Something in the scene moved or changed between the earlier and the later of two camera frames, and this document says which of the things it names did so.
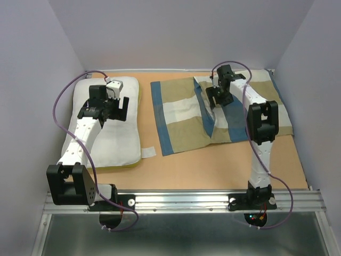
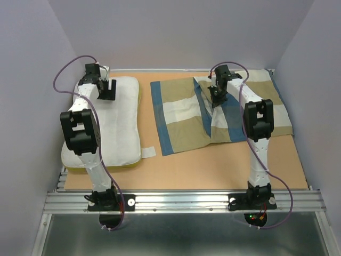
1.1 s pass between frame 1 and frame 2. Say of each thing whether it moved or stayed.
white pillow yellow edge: stayed
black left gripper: moved
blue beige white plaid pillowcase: stayed
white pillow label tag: stayed
